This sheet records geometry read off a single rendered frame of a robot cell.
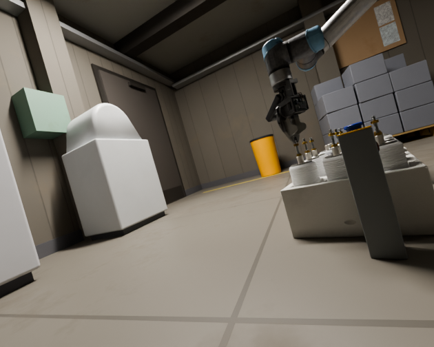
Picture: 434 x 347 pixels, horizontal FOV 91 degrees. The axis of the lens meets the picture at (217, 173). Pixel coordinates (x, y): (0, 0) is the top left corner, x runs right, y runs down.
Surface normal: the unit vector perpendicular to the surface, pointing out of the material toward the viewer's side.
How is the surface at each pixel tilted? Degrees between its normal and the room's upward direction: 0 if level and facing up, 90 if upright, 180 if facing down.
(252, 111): 90
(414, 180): 90
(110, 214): 90
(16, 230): 90
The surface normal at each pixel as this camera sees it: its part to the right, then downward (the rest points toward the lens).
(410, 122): -0.32, 0.10
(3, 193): 0.88, -0.25
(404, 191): -0.59, 0.18
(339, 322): -0.28, -0.96
